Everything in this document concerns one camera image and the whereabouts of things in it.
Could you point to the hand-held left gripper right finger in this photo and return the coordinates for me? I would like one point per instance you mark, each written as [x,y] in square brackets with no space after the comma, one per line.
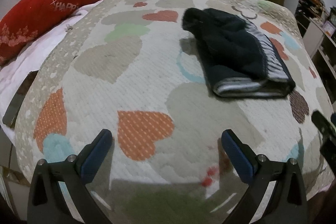
[237,158]

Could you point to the pink bed sheet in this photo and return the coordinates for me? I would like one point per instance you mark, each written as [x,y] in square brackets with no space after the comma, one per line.
[29,56]

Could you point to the dark striped pants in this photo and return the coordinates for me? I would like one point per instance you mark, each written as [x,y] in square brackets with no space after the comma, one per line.
[236,50]

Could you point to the cluttered shelf unit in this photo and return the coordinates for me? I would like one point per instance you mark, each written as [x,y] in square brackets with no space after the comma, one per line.
[319,27]

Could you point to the long red pillow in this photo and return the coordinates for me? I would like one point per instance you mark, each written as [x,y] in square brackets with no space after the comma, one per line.
[44,8]

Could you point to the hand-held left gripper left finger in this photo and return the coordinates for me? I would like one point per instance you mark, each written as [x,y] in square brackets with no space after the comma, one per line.
[95,161]

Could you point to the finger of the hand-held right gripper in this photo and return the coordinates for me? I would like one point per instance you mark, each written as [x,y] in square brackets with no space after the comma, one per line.
[323,123]

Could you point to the heart patterned quilt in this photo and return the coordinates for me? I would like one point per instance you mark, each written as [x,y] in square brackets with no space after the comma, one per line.
[147,87]

